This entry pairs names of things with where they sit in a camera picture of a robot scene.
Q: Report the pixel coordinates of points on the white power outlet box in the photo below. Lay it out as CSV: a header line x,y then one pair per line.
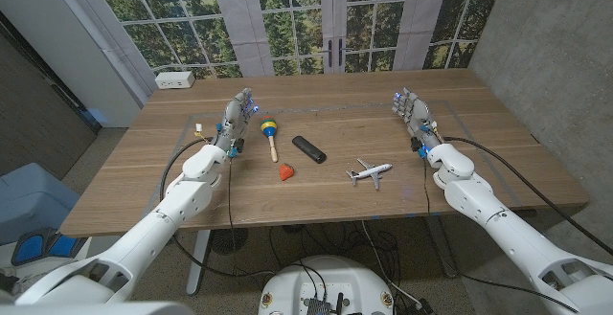
x,y
174,80

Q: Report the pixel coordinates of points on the white table leg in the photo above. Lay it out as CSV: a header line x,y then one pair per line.
x,y
196,267

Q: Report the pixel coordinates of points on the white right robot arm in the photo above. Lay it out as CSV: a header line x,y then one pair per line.
x,y
503,229

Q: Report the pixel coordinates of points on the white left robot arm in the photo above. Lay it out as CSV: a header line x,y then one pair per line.
x,y
158,219

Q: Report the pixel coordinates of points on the blue and black foot pedal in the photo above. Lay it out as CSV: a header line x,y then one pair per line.
x,y
43,247

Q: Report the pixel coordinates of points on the red toy strawberry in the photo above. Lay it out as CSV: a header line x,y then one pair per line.
x,y
286,172

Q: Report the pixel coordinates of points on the white toy airplane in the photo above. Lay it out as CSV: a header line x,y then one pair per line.
x,y
371,171

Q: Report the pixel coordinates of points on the colourful striped wooden maraca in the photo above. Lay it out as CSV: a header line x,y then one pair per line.
x,y
268,127

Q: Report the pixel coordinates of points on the blue-grey upholstered seat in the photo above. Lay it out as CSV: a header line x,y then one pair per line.
x,y
33,200

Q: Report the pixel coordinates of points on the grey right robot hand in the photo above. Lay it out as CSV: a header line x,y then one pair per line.
x,y
417,116

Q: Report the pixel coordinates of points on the black tv remote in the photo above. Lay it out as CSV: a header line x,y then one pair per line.
x,y
309,149

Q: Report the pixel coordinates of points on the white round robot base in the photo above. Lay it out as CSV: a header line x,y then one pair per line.
x,y
325,281

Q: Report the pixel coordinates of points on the printed window backdrop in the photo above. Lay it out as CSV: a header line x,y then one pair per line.
x,y
287,18

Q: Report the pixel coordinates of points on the grey table leg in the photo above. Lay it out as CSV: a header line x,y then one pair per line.
x,y
443,253

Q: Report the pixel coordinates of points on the black round floor fan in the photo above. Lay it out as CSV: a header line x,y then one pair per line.
x,y
227,240

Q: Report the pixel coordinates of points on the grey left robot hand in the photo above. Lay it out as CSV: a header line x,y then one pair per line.
x,y
232,123

